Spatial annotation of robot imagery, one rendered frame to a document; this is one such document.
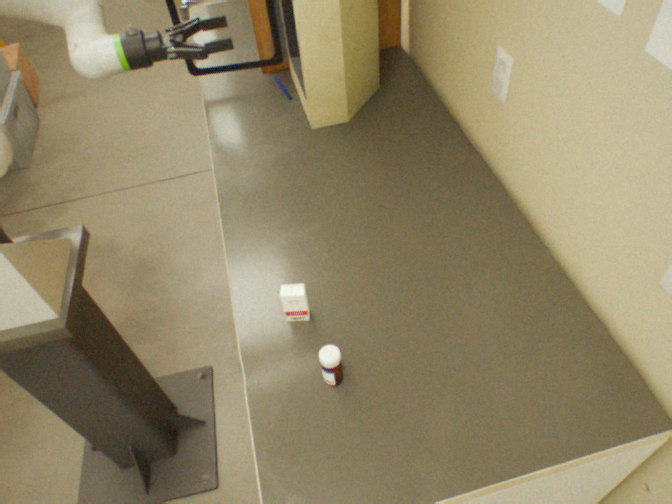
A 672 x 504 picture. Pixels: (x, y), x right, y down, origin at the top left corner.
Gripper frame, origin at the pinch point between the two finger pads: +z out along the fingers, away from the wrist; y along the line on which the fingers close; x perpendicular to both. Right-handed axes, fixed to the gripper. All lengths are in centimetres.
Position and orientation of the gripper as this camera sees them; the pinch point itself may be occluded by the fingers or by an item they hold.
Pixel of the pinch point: (225, 32)
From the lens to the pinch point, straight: 150.6
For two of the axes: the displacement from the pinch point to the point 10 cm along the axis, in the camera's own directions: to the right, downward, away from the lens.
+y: -2.6, -7.2, 6.4
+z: 9.6, -2.5, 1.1
